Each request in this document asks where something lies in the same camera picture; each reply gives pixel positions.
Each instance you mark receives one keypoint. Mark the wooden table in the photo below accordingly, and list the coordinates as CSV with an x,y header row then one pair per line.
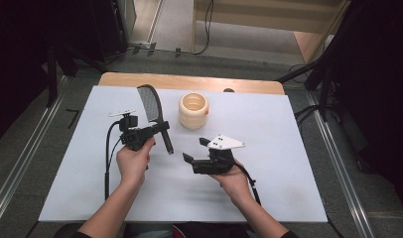
x,y
130,80

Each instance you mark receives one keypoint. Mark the cream ribbed cup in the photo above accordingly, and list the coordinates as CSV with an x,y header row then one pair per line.
x,y
193,115

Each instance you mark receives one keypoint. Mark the person's left hand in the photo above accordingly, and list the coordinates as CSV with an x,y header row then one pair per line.
x,y
133,165

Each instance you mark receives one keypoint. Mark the black cleaver knife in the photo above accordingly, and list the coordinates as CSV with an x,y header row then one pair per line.
x,y
150,102

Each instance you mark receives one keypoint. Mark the metal floor rail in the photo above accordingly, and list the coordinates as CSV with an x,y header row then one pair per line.
x,y
341,172
27,148

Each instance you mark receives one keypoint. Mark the white board mat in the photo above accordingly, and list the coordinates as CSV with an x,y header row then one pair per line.
x,y
282,132

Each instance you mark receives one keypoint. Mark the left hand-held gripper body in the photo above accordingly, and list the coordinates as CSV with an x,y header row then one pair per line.
x,y
133,135

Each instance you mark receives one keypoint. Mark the black cabinet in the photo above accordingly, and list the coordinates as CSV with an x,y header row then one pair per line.
x,y
107,26

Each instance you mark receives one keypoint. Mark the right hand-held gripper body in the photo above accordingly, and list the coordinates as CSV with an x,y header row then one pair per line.
x,y
216,165

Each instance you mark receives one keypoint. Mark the person's right hand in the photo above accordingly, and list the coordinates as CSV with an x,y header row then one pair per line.
x,y
236,183

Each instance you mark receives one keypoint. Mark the black tripod stand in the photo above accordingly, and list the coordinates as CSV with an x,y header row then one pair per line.
x,y
325,72

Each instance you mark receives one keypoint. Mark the white power strip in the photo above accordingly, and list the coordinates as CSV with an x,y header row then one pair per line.
x,y
140,43

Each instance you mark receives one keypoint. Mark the light wooden shelf unit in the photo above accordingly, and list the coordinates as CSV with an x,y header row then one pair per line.
x,y
269,16

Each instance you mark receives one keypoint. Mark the black metal stand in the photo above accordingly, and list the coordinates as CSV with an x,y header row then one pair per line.
x,y
52,76

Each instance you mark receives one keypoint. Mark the person's lap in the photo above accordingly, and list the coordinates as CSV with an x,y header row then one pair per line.
x,y
196,232

